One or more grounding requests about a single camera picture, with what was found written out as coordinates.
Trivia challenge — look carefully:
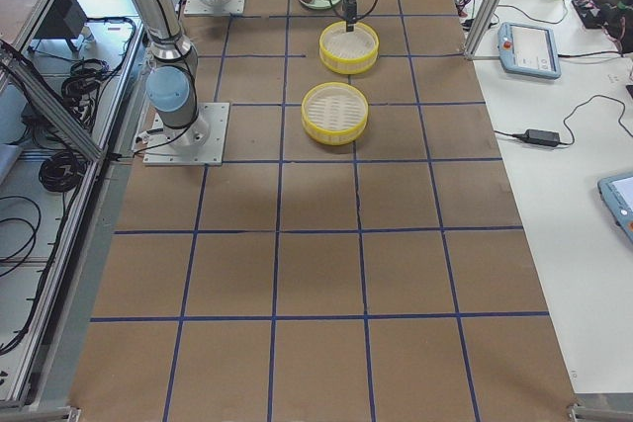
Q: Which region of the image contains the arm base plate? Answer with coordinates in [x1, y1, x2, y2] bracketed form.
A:
[142, 103, 230, 166]
[184, 0, 245, 17]

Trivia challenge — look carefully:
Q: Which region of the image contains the teach pendant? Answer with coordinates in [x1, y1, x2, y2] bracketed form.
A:
[497, 22, 561, 80]
[597, 172, 633, 241]

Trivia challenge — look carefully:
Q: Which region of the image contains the yellow steamer basket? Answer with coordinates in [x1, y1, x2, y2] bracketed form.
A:
[318, 21, 380, 75]
[301, 82, 369, 146]

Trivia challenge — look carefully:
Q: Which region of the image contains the teach pendant far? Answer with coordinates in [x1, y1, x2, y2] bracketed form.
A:
[497, 22, 561, 80]

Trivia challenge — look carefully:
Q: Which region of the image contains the aluminium frame post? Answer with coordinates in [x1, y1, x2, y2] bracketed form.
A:
[462, 0, 520, 61]

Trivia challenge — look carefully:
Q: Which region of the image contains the teach pendant near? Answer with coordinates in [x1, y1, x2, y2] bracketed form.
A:
[597, 172, 633, 241]

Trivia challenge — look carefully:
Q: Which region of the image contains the black cable bundle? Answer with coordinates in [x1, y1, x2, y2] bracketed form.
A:
[38, 150, 86, 193]

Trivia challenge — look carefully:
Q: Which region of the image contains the black power adapter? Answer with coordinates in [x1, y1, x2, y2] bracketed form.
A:
[522, 128, 561, 147]

